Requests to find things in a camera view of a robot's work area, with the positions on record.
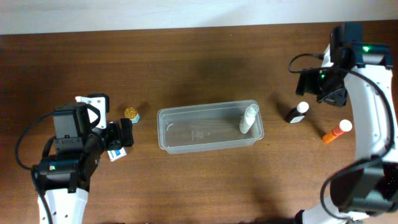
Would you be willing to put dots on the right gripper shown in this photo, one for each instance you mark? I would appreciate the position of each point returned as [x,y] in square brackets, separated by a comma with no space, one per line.
[333,96]

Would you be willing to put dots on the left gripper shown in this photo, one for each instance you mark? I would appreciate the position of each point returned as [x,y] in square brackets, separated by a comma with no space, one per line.
[115,137]

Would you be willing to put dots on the small jar gold lid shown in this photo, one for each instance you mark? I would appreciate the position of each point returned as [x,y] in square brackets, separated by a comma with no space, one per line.
[132,114]

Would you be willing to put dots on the orange tube white cap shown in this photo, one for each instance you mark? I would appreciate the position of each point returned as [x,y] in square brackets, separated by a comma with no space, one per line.
[344,126]

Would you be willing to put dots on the dark bottle white cap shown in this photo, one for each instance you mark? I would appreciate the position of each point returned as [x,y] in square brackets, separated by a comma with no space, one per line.
[298,113]

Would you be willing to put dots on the white spray bottle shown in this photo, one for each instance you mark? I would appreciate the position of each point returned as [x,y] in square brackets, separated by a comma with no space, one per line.
[248,118]

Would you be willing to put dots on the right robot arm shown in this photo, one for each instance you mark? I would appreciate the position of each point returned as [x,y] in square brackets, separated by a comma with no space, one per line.
[359,73]

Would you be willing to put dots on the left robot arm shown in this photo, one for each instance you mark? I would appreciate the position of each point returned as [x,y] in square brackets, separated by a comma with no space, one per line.
[62,178]

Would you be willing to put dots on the clear plastic container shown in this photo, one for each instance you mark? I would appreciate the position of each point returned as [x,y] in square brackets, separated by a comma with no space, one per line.
[206,127]

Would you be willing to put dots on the white Panadol box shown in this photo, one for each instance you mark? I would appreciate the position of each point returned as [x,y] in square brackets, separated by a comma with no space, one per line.
[117,154]

